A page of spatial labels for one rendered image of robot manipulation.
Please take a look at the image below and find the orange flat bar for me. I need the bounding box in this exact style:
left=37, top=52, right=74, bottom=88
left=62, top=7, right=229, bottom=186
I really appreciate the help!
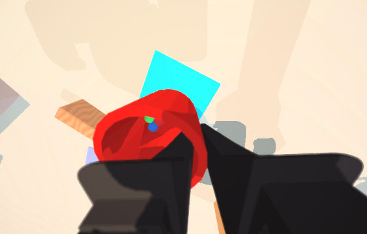
left=55, top=99, right=106, bottom=140

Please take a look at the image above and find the blue marble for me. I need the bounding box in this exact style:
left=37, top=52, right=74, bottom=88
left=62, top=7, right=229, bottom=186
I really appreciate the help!
left=148, top=122, right=158, bottom=132

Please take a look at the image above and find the green marble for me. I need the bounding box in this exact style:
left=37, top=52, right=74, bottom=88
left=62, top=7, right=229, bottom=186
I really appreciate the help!
left=144, top=116, right=155, bottom=123

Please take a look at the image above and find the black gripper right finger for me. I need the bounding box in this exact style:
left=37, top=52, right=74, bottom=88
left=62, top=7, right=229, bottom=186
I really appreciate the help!
left=200, top=123, right=364, bottom=234

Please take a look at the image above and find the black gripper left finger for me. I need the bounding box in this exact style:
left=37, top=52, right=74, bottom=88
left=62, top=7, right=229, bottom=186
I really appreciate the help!
left=77, top=131, right=194, bottom=234

